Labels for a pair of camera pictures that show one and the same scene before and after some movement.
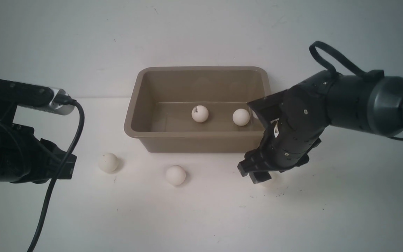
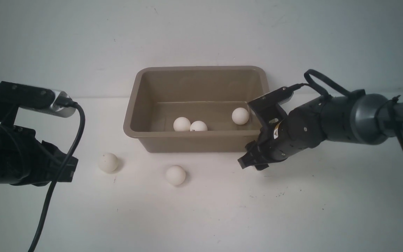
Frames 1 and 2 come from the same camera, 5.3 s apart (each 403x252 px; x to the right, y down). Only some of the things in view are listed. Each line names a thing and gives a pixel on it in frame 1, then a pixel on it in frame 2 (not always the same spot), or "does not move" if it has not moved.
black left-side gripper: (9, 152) does not move
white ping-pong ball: (175, 175) does not move
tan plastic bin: (197, 109) does not move
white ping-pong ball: (241, 117) does not move
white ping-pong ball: (276, 184) to (182, 124)
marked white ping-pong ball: (200, 113) to (198, 126)
